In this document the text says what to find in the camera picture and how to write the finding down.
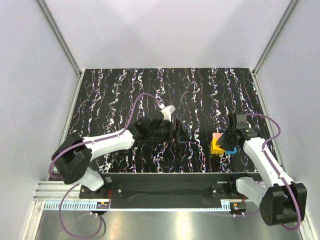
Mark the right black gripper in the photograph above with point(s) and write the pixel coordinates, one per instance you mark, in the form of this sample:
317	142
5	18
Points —
224	145

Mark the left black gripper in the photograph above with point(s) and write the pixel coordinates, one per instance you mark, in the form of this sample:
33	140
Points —
171	134

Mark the blue folding extension socket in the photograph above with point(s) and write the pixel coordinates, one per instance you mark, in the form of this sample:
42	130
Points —
231	152

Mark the pink plug adapter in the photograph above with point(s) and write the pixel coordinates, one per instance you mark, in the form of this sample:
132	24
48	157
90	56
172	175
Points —
216	135

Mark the yellow socket cube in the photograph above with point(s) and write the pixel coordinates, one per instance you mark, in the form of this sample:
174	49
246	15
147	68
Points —
215	148

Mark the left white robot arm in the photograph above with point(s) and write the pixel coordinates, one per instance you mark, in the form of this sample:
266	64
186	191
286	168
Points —
71	161

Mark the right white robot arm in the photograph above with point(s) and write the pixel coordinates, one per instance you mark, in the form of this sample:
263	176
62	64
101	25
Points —
281	200

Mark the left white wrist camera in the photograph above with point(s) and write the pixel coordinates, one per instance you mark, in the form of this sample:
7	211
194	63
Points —
167	111

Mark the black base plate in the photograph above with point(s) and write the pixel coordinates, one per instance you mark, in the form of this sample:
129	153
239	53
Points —
166	190

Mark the right aluminium frame post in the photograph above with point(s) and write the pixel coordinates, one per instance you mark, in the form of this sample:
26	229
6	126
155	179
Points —
276	34

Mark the aluminium frame post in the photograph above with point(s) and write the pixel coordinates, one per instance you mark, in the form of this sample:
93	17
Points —
276	34
58	36

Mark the slotted cable duct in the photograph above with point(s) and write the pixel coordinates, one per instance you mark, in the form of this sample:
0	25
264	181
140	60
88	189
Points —
77	205

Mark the left aluminium frame post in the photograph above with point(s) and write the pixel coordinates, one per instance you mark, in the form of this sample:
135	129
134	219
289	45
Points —
58	36

